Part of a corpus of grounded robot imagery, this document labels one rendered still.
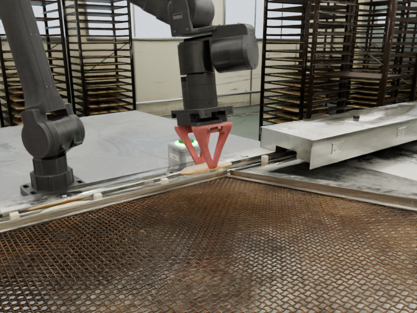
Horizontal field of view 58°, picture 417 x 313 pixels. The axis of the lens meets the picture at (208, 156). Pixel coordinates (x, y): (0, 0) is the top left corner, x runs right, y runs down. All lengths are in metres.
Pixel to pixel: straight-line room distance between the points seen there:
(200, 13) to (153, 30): 5.07
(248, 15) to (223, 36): 6.09
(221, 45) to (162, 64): 5.18
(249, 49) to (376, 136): 0.64
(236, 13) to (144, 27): 1.66
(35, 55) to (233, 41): 0.42
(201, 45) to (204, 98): 0.08
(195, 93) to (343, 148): 0.52
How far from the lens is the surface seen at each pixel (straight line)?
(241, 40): 0.58
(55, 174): 0.87
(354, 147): 1.06
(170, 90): 5.85
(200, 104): 0.60
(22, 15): 0.86
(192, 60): 0.61
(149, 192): 0.66
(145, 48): 5.62
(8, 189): 0.96
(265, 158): 0.93
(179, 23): 0.60
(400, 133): 1.25
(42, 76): 0.84
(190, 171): 0.61
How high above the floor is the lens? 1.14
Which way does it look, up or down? 17 degrees down
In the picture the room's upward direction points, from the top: straight up
